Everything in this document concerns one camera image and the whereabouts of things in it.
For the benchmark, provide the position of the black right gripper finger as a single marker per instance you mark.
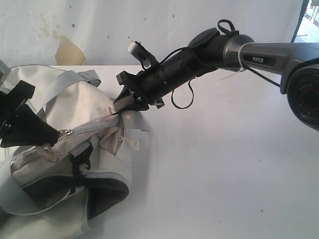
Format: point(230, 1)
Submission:
point(125, 93)
point(129, 104)

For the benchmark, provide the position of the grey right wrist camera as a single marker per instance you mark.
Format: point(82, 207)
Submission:
point(145, 58)

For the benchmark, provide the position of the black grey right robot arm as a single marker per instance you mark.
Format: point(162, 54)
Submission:
point(296, 63)

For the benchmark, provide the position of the dark window frame post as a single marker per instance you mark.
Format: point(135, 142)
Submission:
point(300, 18)

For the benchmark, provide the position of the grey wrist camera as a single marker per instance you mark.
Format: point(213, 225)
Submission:
point(4, 71)
point(145, 58)

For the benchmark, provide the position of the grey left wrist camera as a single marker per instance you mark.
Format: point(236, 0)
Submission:
point(4, 71)

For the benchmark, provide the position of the white grey backpack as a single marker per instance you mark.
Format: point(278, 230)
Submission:
point(55, 192)

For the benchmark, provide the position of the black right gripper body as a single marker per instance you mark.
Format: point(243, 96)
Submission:
point(133, 83)

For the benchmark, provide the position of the white backdrop curtain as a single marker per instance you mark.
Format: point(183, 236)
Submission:
point(35, 31)

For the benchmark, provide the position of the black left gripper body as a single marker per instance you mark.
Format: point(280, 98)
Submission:
point(15, 104)

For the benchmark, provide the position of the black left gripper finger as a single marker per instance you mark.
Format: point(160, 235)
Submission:
point(39, 134)

